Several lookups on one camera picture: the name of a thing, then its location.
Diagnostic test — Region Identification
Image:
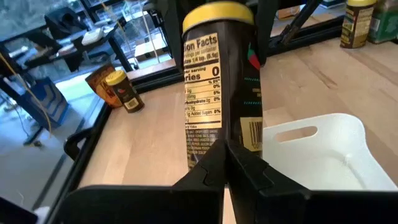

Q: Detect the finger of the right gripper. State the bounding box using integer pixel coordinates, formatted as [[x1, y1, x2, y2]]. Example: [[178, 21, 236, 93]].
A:
[[254, 0, 280, 67], [161, 0, 186, 75]]

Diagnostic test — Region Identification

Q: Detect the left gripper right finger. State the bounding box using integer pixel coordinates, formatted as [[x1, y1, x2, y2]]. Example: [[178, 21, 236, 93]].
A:
[[228, 141, 398, 224]]

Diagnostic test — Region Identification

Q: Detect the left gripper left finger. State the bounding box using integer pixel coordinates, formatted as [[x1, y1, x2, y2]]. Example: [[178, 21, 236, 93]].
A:
[[46, 138, 227, 224]]

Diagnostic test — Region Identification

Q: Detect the yellow-lid dark spice jar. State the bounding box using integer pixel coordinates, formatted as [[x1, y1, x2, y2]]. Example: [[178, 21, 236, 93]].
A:
[[340, 0, 377, 49], [182, 1, 264, 172]]

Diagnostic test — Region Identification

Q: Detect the orange brown wrapper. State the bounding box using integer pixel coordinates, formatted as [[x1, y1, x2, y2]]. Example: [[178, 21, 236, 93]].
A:
[[104, 70, 146, 114]]

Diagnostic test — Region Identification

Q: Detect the green-lid glass spice jar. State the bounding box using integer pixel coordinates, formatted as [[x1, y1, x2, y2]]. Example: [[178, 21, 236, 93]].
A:
[[368, 0, 398, 44]]

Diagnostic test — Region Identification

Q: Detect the cardboard box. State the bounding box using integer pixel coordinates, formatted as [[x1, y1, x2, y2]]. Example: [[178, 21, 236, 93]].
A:
[[135, 39, 171, 62]]

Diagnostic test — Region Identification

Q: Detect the white plastic bin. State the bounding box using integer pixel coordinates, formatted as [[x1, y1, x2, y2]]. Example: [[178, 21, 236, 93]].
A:
[[262, 113, 398, 191]]

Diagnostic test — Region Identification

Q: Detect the white rounded device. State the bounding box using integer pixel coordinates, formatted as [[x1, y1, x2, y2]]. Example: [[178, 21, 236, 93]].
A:
[[81, 27, 105, 46]]

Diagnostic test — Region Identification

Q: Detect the orange-brown snack packet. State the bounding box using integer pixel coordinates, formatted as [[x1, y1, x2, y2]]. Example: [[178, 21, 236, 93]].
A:
[[85, 63, 124, 109]]

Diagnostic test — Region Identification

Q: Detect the black office chair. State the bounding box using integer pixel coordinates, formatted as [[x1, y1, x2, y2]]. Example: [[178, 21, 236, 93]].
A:
[[45, 7, 91, 38]]

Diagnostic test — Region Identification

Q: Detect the black desk frame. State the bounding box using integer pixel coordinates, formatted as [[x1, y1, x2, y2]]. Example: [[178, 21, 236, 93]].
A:
[[0, 18, 134, 73]]

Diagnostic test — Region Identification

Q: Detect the blue metal frame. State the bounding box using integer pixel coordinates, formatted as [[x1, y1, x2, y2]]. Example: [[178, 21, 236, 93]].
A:
[[18, 77, 70, 129]]

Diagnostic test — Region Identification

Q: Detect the yellow floor cable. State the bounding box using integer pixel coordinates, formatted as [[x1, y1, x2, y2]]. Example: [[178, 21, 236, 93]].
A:
[[0, 52, 53, 147]]

